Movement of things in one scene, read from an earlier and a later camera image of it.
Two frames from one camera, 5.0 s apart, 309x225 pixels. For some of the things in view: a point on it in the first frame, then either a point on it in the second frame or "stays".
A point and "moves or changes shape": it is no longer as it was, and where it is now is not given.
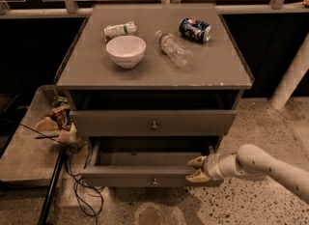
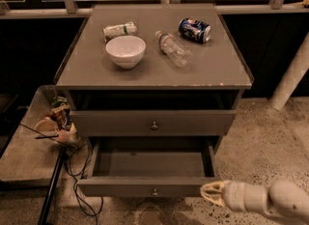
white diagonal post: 283,92 stays
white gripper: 211,167 → 234,193
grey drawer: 146,162 moves or changes shape
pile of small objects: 58,123 stays
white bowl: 127,51 stays
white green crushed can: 113,31 stays
